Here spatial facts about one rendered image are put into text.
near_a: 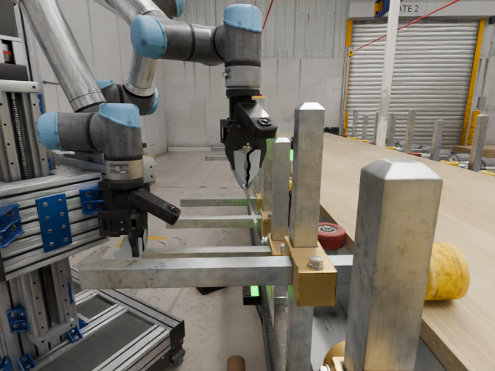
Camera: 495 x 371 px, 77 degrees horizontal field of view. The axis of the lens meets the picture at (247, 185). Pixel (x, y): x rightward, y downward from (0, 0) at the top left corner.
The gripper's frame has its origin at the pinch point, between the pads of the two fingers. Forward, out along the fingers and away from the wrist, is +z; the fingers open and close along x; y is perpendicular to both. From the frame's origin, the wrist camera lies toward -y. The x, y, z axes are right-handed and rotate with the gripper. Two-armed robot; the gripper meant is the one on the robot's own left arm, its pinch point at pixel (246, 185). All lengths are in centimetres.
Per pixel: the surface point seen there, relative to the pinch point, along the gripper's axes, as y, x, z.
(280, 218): -1.8, -7.6, 8.2
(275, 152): -1.2, -6.4, -6.9
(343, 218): -2.5, -25.2, 10.7
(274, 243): -3.0, -5.7, 13.6
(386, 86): 113, -152, -30
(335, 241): -11.5, -15.9, 11.2
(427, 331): -38.5, -9.4, 11.2
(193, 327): 85, -3, 102
